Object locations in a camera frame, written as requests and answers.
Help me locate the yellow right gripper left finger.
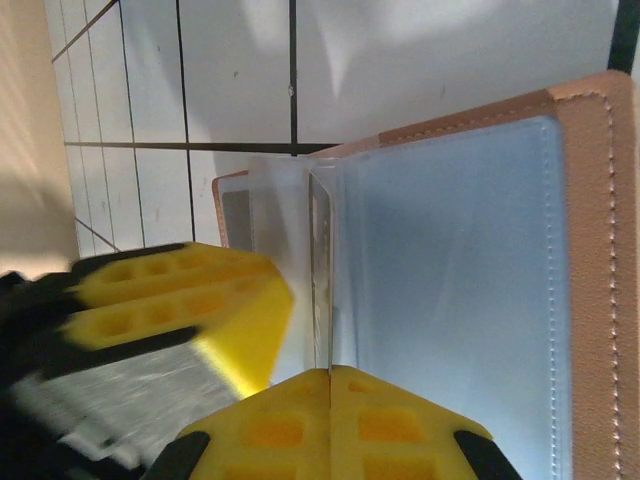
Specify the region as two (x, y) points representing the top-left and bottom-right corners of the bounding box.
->
(142, 367), (332, 480)

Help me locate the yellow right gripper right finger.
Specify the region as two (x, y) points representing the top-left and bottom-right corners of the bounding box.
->
(330, 364), (524, 480)

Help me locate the silver grey credit card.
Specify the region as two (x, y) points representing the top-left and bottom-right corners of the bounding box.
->
(306, 171), (336, 376)

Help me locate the pink leather card holder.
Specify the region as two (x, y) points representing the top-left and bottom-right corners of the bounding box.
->
(212, 69), (640, 480)

